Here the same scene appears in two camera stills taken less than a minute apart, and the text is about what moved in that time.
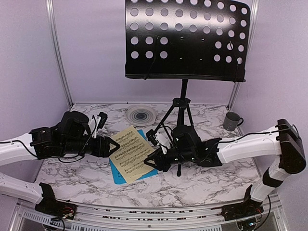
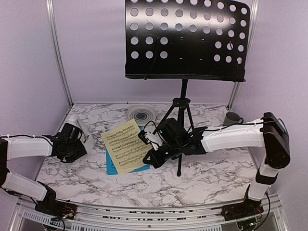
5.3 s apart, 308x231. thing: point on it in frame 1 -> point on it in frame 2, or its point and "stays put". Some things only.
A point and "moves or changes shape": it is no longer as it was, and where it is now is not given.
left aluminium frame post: x=50 y=6 stays put
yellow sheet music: x=129 y=160 moves or changes shape
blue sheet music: x=119 y=177 -> x=111 y=164
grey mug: x=232 y=120 stays put
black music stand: x=197 y=40 stays put
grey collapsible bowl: x=141 y=114 stays put
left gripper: x=102 y=150 -> x=82 y=152
